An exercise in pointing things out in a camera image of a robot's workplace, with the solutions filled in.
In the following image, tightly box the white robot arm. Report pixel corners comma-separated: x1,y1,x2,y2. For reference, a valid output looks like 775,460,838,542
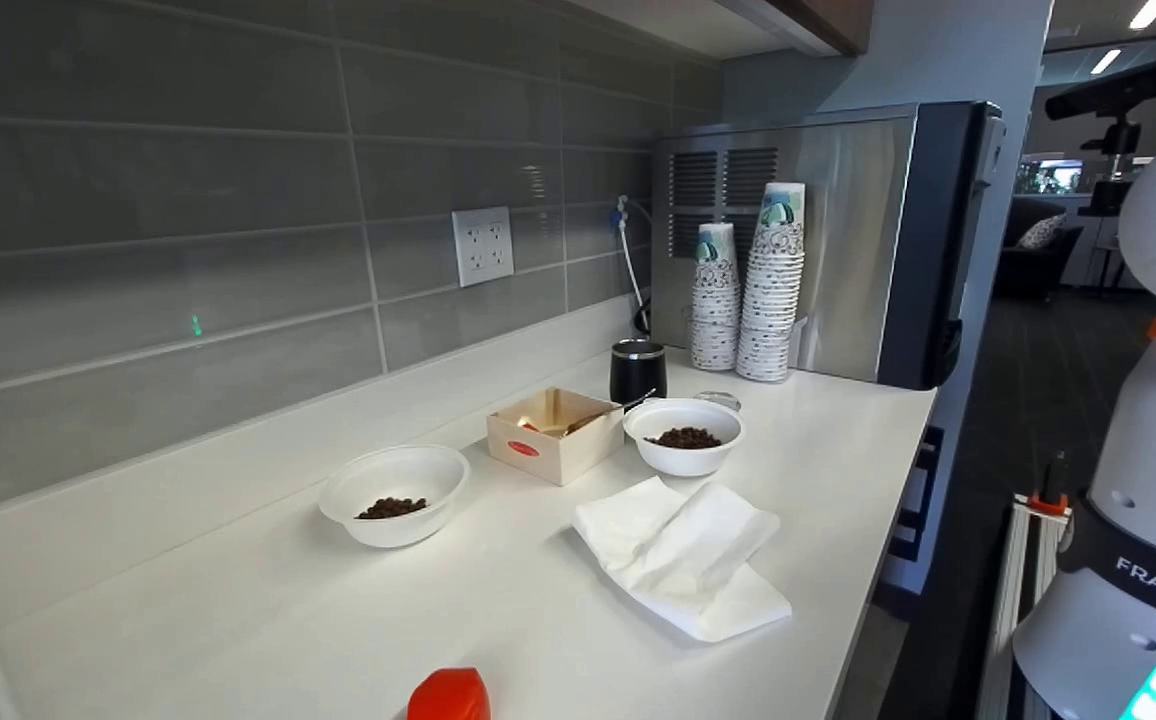
1010,159,1156,720

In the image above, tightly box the white bowl with brown food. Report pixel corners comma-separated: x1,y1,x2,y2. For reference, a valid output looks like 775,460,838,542
623,400,742,479

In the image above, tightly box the stainless steel refrigerator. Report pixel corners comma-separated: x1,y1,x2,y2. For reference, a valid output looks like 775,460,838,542
651,99,998,388

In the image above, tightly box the black metal cup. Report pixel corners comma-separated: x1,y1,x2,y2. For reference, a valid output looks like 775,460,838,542
608,335,666,409

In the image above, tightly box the white folded napkin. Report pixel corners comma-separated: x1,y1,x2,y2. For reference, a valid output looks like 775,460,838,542
570,477,791,644

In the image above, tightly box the small wooden box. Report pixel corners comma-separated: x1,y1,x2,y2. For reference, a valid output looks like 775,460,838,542
489,388,623,488

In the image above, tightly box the red tomato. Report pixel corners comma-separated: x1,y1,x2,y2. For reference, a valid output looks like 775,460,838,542
407,668,491,720

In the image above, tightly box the tall patterned paper cup stack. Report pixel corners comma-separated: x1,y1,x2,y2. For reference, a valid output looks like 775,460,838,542
735,179,803,385

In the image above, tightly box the short patterned paper cup stack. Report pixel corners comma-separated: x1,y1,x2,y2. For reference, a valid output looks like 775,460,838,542
690,225,739,374

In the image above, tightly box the small white bowl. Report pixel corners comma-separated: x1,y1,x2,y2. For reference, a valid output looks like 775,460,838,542
318,444,468,550

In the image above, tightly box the white wall outlet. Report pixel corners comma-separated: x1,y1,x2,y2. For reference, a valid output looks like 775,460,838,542
453,207,513,290

